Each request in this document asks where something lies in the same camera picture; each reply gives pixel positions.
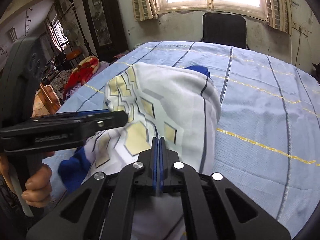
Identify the dark cabinet with painting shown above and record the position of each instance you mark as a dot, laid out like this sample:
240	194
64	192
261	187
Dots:
105	17

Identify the standing fan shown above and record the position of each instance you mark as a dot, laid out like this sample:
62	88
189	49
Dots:
71	32

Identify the black chair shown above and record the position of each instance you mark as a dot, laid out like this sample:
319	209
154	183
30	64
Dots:
225	30

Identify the dark clutter pile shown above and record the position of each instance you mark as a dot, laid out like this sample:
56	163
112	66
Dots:
316	72

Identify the wooden bench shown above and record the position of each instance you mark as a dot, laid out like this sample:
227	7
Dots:
48	100

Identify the orange box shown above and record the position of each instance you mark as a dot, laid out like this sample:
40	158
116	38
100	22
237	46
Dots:
73	54

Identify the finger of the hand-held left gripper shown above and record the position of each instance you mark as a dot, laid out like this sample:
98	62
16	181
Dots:
105	121

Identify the small barred window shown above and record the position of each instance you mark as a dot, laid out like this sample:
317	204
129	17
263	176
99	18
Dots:
57	32

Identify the light blue plaid bed sheet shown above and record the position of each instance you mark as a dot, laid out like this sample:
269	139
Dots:
262	105

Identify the blue and white sweatshirt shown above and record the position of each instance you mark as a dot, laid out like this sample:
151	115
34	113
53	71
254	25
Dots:
175	100

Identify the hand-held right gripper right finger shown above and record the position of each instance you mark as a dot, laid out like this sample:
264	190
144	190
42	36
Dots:
162	160

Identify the checked curtain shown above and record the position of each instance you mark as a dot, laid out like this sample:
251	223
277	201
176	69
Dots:
277	5
142	0

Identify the red patterned blanket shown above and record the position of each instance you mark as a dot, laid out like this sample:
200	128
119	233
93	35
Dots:
82	75

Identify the dark coat stand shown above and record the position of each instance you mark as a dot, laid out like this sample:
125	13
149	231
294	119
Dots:
80	25

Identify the person's left hand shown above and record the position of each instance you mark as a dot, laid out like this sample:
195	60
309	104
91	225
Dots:
40	182

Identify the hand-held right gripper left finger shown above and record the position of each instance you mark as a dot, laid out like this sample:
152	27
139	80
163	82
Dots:
155	160

